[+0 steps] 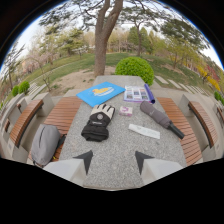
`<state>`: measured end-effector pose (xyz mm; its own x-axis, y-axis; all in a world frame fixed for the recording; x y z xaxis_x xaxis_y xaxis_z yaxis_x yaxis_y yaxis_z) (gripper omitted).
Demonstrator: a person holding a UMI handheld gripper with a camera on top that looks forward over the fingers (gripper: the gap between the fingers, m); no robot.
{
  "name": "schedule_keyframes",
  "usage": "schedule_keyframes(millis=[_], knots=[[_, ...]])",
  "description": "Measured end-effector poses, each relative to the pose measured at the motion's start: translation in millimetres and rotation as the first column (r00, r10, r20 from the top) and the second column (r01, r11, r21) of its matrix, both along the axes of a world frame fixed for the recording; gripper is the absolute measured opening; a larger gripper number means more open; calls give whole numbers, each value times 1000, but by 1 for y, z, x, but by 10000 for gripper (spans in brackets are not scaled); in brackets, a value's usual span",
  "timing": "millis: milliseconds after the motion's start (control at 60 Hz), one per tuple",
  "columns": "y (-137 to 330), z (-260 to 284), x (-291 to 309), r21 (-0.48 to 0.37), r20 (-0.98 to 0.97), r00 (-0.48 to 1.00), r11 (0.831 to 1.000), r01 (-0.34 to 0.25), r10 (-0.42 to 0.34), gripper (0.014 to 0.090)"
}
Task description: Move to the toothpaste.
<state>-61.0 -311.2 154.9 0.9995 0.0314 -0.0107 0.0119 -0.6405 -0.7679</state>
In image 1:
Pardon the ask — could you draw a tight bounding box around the white toothpaste tube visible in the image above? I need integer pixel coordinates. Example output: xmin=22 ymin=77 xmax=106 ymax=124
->
xmin=128 ymin=123 xmax=161 ymax=140

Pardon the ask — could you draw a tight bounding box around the grey backpack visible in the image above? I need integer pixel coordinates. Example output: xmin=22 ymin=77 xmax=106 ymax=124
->
xmin=30 ymin=123 xmax=67 ymax=168

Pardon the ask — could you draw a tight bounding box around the grey stone table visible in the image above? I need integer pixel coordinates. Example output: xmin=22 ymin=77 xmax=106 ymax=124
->
xmin=58 ymin=74 xmax=188 ymax=191

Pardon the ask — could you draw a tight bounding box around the grey folded umbrella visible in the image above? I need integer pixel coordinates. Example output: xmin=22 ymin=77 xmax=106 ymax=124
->
xmin=139 ymin=100 xmax=186 ymax=140

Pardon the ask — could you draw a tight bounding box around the black and white glove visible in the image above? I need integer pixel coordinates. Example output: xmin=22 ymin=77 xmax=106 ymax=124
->
xmin=80 ymin=103 xmax=116 ymax=143

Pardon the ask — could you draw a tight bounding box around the wooden slat bench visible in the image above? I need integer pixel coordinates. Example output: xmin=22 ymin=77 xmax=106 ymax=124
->
xmin=9 ymin=96 xmax=84 ymax=162
xmin=155 ymin=96 xmax=218 ymax=167

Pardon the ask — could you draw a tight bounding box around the small pink white box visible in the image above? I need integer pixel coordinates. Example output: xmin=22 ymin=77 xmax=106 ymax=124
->
xmin=119 ymin=106 xmax=134 ymax=117

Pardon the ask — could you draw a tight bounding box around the purple-edged printed booklet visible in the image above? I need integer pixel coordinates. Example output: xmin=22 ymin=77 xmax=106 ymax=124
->
xmin=123 ymin=83 xmax=156 ymax=105

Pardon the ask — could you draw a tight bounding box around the blue book with yellow duck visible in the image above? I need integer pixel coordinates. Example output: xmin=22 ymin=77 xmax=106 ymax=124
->
xmin=75 ymin=81 xmax=126 ymax=108

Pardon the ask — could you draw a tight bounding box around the round green bush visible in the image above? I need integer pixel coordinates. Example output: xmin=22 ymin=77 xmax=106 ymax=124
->
xmin=114 ymin=56 xmax=155 ymax=87

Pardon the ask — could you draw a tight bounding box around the large tree trunk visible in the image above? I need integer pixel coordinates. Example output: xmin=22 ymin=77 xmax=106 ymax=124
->
xmin=93 ymin=0 xmax=124 ymax=78

